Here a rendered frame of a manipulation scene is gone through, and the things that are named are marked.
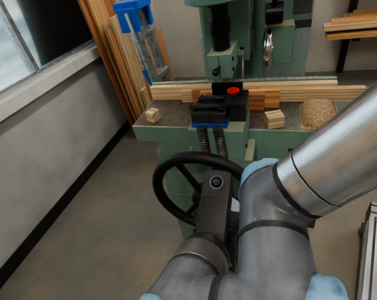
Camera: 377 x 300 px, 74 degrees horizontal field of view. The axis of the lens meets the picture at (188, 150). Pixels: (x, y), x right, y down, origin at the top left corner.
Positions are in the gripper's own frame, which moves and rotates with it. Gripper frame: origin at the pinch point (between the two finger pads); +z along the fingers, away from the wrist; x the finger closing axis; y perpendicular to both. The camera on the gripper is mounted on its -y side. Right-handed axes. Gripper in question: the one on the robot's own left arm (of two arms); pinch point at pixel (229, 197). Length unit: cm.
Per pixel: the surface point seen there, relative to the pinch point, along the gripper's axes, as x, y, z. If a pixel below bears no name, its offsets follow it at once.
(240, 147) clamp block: 0.6, -9.2, 11.1
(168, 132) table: -23.0, -11.4, 20.8
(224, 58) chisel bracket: -6.1, -32.7, 21.7
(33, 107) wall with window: -136, -20, 66
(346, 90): 26.5, -23.7, 31.6
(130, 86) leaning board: -108, -38, 134
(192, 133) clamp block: -11.4, -12.6, 9.1
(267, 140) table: 6.5, -10.1, 21.5
